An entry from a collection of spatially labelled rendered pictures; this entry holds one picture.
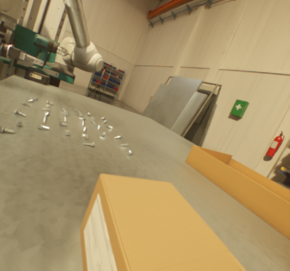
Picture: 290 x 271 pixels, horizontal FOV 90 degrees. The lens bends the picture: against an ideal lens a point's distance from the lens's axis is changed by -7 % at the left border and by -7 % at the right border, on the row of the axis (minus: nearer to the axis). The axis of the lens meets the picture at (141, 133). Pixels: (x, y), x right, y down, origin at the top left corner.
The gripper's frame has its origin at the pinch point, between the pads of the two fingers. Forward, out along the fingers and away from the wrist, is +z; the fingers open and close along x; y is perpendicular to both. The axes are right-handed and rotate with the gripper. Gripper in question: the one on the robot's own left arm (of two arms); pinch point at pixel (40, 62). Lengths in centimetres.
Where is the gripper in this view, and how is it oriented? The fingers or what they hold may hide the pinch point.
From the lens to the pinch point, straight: 102.3
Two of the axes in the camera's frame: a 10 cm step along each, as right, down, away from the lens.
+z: 8.1, 2.2, 5.4
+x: 4.4, 3.7, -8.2
